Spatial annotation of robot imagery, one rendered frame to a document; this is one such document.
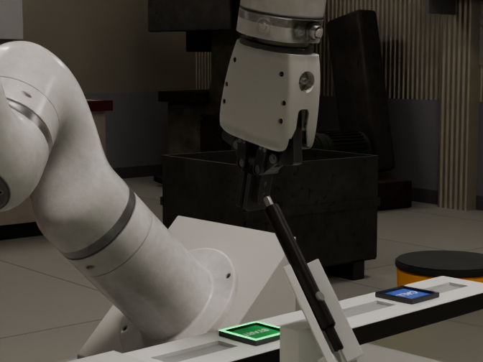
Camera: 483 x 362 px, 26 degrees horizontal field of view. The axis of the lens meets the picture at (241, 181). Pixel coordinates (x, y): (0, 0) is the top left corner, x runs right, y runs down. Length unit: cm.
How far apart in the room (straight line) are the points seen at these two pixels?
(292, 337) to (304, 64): 33
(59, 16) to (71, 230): 940
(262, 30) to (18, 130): 31
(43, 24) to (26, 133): 938
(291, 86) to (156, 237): 39
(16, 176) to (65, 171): 13
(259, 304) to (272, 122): 40
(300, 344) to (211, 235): 73
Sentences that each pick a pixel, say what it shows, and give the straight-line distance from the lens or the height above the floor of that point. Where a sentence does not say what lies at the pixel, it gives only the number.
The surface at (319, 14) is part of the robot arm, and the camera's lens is 103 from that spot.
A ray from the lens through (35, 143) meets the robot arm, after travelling 120.
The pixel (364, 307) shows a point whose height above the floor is 96.
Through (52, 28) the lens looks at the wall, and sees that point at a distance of 1061.
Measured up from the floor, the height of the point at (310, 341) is 104.
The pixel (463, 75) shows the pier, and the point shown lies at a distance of 881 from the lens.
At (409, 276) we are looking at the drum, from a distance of 354.
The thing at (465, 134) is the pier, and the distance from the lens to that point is 881.
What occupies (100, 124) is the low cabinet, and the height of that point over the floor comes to 77.
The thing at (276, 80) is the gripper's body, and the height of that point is 123.
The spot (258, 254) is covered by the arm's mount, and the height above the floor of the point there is 99.
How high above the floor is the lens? 125
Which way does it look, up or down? 7 degrees down
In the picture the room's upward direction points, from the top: straight up
